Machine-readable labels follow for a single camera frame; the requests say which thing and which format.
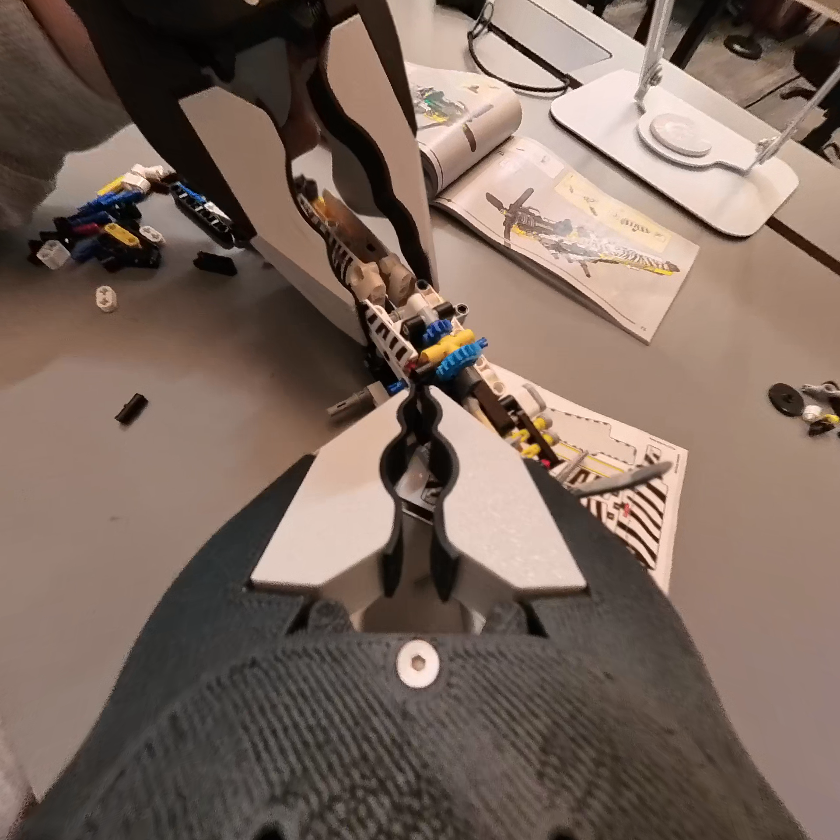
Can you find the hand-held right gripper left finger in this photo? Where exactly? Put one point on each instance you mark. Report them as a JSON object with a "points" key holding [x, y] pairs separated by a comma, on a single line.
{"points": [[328, 525]]}

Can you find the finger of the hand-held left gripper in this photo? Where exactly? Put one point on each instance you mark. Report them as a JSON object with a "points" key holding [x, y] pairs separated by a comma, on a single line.
{"points": [[256, 177], [374, 85]]}

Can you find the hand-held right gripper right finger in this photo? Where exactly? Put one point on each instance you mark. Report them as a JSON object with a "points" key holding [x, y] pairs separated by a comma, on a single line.
{"points": [[512, 525]]}

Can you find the zebra striped lego helicopter model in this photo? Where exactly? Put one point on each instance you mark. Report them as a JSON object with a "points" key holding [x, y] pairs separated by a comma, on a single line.
{"points": [[446, 348]]}

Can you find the person's left forearm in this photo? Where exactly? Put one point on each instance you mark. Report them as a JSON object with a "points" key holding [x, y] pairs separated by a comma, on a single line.
{"points": [[39, 131]]}

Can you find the pile of loose lego pieces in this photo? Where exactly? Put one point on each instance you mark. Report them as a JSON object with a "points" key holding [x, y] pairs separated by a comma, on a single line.
{"points": [[111, 229]]}

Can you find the black lego pin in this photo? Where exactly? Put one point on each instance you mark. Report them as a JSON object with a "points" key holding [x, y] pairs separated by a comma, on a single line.
{"points": [[131, 408]]}

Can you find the open lego instruction booklet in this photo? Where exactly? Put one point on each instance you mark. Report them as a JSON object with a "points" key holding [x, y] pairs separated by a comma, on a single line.
{"points": [[590, 262]]}

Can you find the small cluster of lego parts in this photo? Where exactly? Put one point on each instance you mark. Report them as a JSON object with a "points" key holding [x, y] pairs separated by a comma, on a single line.
{"points": [[794, 400]]}

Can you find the person's left hand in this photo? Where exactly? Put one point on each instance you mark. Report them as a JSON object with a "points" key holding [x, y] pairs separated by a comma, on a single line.
{"points": [[75, 46]]}

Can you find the zebra striped sticker sheet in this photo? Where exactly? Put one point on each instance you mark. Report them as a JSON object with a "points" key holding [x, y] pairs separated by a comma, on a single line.
{"points": [[630, 472]]}

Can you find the white monitor stand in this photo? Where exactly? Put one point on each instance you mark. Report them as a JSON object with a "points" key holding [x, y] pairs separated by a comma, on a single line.
{"points": [[590, 111]]}

